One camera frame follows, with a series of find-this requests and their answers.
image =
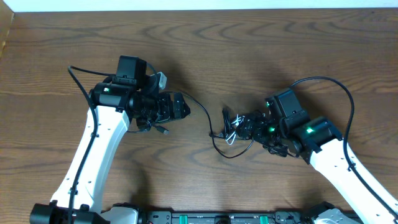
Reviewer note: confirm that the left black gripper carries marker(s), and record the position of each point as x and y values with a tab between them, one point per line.
166	112

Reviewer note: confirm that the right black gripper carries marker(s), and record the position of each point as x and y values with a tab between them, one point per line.
260	122

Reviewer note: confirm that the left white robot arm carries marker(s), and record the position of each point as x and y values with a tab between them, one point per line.
128	95

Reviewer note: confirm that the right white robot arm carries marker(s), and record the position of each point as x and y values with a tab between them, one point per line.
288	130

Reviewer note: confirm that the cardboard box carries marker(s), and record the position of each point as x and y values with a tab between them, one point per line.
6	19

